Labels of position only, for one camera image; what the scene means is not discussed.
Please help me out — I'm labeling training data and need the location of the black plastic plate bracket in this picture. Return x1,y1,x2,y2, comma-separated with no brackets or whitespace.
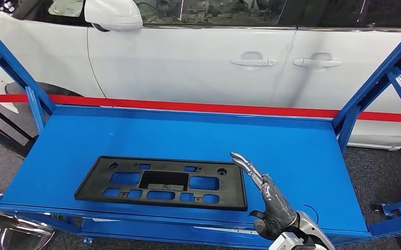
74,156,248,212

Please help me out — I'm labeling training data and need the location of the blue metal shelf rack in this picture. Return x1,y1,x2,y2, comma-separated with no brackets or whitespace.
0,17,401,250

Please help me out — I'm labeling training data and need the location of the red barrier belt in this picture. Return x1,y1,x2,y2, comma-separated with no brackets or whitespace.
0,94,401,124

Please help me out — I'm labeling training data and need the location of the white car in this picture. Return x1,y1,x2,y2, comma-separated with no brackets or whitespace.
0,0,401,152

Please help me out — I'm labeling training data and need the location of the white car side mirror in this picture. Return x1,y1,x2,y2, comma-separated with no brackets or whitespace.
84,0,143,32

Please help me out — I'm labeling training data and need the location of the blue wheeled rack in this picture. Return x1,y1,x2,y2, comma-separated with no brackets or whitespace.
369,196,401,250

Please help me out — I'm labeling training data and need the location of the white car door handle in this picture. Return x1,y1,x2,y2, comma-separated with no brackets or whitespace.
292,52,342,69
230,51,277,68

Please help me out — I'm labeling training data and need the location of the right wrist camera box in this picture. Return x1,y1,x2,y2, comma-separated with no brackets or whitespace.
269,232,306,250

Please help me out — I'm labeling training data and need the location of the black metal floor frame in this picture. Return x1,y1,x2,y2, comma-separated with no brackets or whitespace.
0,103,37,158

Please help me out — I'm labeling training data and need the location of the chrome stanchion post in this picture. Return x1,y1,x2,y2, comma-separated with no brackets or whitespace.
0,184,56,250

